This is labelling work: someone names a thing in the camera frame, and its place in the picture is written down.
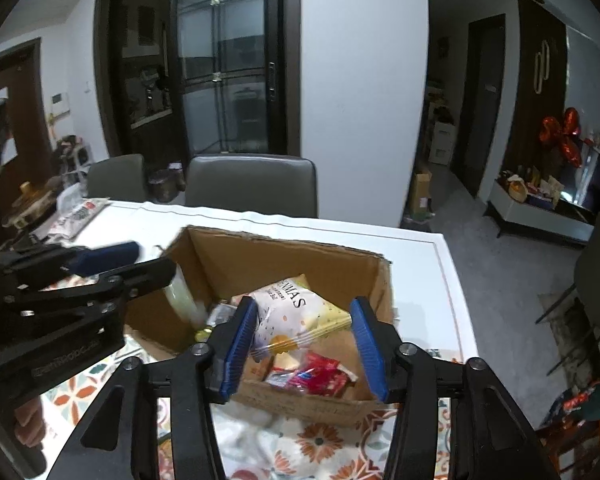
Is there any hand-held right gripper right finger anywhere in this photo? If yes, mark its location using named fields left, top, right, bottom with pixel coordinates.
left=349, top=296, right=561, bottom=480

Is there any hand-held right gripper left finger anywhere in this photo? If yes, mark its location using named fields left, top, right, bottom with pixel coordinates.
left=45, top=296, right=260, bottom=480

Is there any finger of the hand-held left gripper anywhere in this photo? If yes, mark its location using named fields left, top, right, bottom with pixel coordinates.
left=10, top=258, right=177, bottom=331
left=0, top=241, right=142, bottom=291

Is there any dark chocolate bar clear wrapper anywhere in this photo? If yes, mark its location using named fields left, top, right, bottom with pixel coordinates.
left=207, top=300, right=238, bottom=331

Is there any clear bottle with yellow cap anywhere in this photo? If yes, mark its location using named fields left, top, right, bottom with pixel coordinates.
left=162, top=264, right=208, bottom=333

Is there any clear yellow wafer packet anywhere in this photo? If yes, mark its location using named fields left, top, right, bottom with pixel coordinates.
left=267, top=350, right=306, bottom=373

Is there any magenta snack packet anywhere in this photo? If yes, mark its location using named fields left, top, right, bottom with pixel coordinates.
left=265, top=352, right=358, bottom=398

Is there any white puffed snack bag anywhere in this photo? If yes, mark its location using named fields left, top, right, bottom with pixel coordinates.
left=250, top=274, right=353, bottom=361

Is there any brown cardboard box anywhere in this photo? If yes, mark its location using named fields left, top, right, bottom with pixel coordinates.
left=122, top=225, right=396, bottom=428

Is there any person's left hand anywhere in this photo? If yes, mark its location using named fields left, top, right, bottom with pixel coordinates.
left=14, top=400, right=47, bottom=448

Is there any white printed bag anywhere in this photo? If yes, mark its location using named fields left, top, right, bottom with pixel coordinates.
left=50, top=199, right=112, bottom=238

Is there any grey dining chair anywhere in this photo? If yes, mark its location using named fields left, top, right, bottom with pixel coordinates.
left=87, top=154, right=148, bottom=203
left=186, top=155, right=318, bottom=218

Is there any brown glass jar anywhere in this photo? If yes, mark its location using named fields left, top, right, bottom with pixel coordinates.
left=147, top=170, right=174, bottom=199

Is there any patterned tile print tablecloth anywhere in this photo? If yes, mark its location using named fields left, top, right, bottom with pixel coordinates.
left=40, top=345, right=453, bottom=480

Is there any small cardboard box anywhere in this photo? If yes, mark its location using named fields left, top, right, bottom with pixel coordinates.
left=409, top=169, right=434, bottom=217

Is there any dark wooden door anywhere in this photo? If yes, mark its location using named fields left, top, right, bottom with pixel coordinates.
left=0, top=40, right=48, bottom=201

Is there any colourful printed bag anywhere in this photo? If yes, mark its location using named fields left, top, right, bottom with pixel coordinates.
left=540, top=389, right=587, bottom=427

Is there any white low cabinet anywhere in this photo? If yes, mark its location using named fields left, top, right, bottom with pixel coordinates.
left=484, top=180, right=596, bottom=249

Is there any basket of goods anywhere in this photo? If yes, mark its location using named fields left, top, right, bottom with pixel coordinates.
left=504, top=174, right=529, bottom=202

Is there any white storage box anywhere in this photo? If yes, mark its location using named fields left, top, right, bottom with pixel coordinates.
left=429, top=122, right=457, bottom=164

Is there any orange brown wooden chair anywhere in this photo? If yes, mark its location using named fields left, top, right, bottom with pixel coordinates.
left=539, top=419, right=600, bottom=480

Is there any dark glass sliding door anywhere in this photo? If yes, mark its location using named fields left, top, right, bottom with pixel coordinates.
left=95, top=0, right=301, bottom=161

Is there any dark green cloth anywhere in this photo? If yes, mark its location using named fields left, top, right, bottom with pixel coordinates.
left=577, top=384, right=600, bottom=422

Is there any black dining chair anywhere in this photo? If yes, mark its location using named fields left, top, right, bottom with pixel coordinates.
left=535, top=212, right=600, bottom=361

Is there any dark hallway door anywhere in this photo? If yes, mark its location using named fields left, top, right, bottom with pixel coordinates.
left=451, top=14, right=507, bottom=197

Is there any black television screen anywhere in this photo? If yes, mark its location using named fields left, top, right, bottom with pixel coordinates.
left=565, top=151, right=600, bottom=212

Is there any red foil balloon flower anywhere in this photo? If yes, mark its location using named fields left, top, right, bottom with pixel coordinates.
left=540, top=107, right=584, bottom=168

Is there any dark wood wall panel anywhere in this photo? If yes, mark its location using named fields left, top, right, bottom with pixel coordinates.
left=509, top=0, right=569, bottom=177

